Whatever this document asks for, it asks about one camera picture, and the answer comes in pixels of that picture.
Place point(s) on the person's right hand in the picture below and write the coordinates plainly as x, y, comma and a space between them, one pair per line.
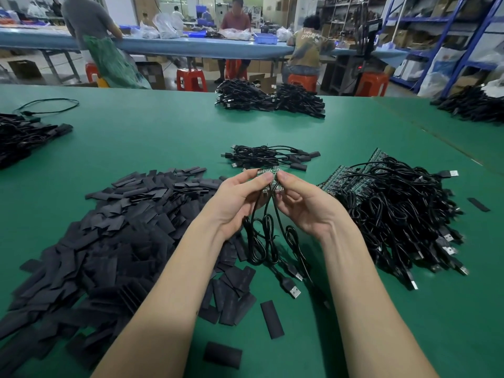
315, 212

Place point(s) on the person's left hand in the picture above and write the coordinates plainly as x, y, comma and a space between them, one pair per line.
232, 200

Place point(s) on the person's left thumb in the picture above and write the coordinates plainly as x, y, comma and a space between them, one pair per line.
260, 184

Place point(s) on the person's right thumb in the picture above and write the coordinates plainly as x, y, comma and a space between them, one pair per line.
289, 184

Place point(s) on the person's right forearm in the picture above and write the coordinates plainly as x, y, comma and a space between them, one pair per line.
370, 310

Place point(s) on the person's left forearm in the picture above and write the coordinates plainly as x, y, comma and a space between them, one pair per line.
169, 307

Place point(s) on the green circuit board panels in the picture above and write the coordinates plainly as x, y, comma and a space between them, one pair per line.
342, 177

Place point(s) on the cardboard box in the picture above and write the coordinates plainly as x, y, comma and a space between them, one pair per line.
24, 70
263, 81
151, 75

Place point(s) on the red plastic stool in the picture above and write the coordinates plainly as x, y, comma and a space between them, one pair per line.
91, 72
372, 84
191, 79
233, 68
302, 81

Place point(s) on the single black shrink tube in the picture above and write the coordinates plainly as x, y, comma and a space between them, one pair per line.
272, 318
222, 355
478, 204

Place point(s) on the blue plastic bin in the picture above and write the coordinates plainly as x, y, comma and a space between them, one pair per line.
128, 28
197, 34
266, 38

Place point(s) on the clear plastic bag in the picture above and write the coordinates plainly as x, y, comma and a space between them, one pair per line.
147, 31
167, 25
284, 34
236, 34

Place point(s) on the long blue work table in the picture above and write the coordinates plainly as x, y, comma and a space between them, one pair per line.
189, 46

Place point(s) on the pile of black sleeves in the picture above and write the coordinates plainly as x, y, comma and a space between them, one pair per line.
114, 240

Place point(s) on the black machine with display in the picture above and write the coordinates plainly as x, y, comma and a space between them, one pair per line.
368, 39

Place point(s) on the white sack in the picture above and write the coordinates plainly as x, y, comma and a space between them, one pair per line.
439, 72

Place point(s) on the blue metal shelving rack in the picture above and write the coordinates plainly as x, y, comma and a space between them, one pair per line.
449, 19

